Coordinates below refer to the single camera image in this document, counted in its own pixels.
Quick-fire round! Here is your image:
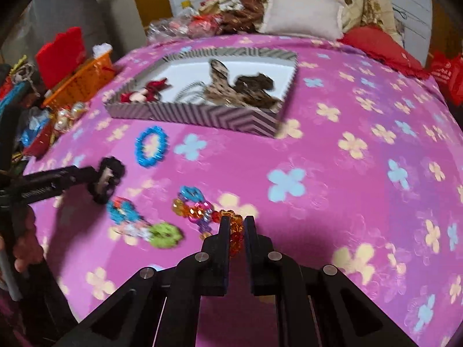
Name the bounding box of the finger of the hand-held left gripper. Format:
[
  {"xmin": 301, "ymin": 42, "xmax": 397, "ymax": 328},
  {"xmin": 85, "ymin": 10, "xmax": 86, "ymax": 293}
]
[{"xmin": 20, "ymin": 164, "xmax": 109, "ymax": 206}]

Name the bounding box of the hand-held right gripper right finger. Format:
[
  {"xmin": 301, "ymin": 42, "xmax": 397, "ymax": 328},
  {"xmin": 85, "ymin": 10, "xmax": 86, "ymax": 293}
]
[{"xmin": 244, "ymin": 216, "xmax": 418, "ymax": 347}]

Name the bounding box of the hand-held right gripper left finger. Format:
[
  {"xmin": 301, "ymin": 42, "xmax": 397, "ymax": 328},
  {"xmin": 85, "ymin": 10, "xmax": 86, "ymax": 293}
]
[{"xmin": 78, "ymin": 215, "xmax": 232, "ymax": 347}]

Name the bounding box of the colourful bead bracelet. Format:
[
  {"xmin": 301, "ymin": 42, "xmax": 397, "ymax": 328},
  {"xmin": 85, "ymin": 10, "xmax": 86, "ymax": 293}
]
[{"xmin": 172, "ymin": 186, "xmax": 245, "ymax": 257}]

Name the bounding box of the black scrunchie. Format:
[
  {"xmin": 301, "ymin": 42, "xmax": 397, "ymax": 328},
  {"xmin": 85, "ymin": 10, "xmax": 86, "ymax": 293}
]
[{"xmin": 89, "ymin": 156, "xmax": 125, "ymax": 204}]

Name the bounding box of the striped cardboard box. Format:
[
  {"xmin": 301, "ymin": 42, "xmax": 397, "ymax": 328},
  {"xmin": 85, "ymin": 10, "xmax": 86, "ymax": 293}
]
[{"xmin": 103, "ymin": 47, "xmax": 299, "ymax": 138}]

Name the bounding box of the red bow hair tie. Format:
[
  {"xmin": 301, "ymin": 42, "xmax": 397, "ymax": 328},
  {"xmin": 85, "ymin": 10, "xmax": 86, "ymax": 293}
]
[{"xmin": 120, "ymin": 77, "xmax": 171, "ymax": 104}]

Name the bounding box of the silver rope hair tie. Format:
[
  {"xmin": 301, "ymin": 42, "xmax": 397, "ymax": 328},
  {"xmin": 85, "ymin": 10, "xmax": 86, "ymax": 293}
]
[{"xmin": 175, "ymin": 81, "xmax": 209, "ymax": 105}]

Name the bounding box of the leopard print scrunchie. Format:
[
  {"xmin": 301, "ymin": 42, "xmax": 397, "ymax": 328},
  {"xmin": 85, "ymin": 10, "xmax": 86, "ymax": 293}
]
[{"xmin": 203, "ymin": 59, "xmax": 254, "ymax": 107}]

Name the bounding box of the dark brown scrunchie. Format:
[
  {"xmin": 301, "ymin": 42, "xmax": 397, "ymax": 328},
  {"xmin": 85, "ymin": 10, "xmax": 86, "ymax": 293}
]
[{"xmin": 233, "ymin": 73, "xmax": 283, "ymax": 110}]

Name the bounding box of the person's left hand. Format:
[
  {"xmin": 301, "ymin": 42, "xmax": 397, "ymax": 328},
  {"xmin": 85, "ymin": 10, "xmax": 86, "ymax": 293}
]
[{"xmin": 12, "ymin": 208, "xmax": 46, "ymax": 273}]

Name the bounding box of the blue foil wrapper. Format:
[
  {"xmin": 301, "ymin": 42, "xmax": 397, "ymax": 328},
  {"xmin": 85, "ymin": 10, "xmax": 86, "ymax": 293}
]
[{"xmin": 20, "ymin": 110, "xmax": 50, "ymax": 142}]

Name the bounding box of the orange plastic basket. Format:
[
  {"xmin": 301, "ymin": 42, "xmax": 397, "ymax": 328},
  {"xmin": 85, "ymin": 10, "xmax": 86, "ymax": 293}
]
[{"xmin": 41, "ymin": 51, "xmax": 116, "ymax": 108}]

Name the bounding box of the pink floral bedsheet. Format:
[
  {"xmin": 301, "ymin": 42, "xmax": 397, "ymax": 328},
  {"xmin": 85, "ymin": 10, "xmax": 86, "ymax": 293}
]
[{"xmin": 22, "ymin": 32, "xmax": 463, "ymax": 347}]

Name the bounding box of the grey refrigerator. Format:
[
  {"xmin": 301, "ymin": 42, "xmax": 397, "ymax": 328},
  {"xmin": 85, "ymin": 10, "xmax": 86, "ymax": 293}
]
[{"xmin": 7, "ymin": 0, "xmax": 142, "ymax": 66}]

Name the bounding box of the clear plastic bag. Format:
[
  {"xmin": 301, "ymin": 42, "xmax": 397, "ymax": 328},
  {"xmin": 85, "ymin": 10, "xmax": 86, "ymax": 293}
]
[{"xmin": 146, "ymin": 16, "xmax": 192, "ymax": 40}]

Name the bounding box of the pink red packet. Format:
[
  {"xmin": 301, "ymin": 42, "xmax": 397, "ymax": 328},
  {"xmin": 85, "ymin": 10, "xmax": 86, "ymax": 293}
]
[{"xmin": 188, "ymin": 14, "xmax": 221, "ymax": 37}]

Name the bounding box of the brown patterned fabric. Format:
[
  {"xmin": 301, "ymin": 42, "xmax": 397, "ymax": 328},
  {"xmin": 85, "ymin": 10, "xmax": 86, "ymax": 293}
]
[{"xmin": 217, "ymin": 2, "xmax": 268, "ymax": 35}]

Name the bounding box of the red pillow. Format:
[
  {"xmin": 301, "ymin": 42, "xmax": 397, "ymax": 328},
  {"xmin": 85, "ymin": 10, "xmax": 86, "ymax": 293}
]
[{"xmin": 340, "ymin": 25, "xmax": 431, "ymax": 79}]

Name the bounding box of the red plush toy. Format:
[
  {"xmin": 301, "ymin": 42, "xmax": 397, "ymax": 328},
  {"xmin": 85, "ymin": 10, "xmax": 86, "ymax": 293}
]
[{"xmin": 201, "ymin": 0, "xmax": 227, "ymax": 13}]

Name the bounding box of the white pillow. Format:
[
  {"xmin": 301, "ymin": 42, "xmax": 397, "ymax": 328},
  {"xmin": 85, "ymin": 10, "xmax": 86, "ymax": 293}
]
[{"xmin": 258, "ymin": 0, "xmax": 346, "ymax": 40}]

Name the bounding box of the red shopping bag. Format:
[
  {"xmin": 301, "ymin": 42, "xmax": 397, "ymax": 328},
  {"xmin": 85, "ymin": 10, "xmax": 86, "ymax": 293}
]
[{"xmin": 429, "ymin": 51, "xmax": 463, "ymax": 106}]

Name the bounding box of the colourful hair tie with green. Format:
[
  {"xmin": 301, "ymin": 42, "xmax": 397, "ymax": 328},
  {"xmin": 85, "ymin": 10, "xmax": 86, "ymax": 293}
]
[{"xmin": 108, "ymin": 197, "xmax": 183, "ymax": 249}]

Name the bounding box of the blue bead bracelet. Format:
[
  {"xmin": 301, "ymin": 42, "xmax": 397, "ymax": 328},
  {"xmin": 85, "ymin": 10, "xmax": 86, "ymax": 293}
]
[{"xmin": 135, "ymin": 126, "xmax": 170, "ymax": 169}]

